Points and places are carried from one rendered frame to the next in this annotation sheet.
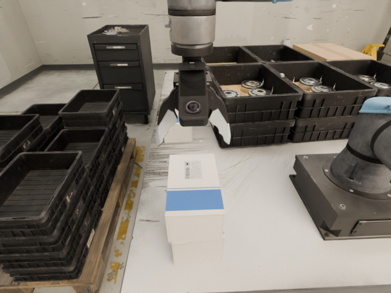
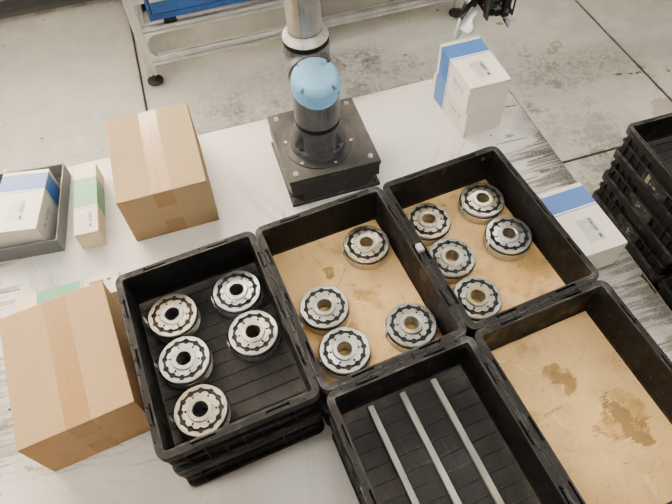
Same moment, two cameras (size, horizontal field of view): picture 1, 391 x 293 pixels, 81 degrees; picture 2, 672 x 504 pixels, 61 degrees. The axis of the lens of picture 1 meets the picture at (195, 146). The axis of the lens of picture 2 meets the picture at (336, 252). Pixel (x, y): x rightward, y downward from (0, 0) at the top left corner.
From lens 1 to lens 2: 1.84 m
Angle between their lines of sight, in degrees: 88
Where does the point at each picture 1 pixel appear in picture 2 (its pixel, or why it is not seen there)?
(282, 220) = (386, 133)
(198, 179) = (471, 62)
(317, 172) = (359, 137)
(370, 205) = not seen: hidden behind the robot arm
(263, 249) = (401, 108)
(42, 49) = not seen: outside the picture
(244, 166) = not seen: hidden behind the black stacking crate
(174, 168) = (496, 67)
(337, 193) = (346, 116)
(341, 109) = (309, 234)
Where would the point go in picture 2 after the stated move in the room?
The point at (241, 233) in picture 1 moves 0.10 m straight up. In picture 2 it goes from (421, 114) to (424, 88)
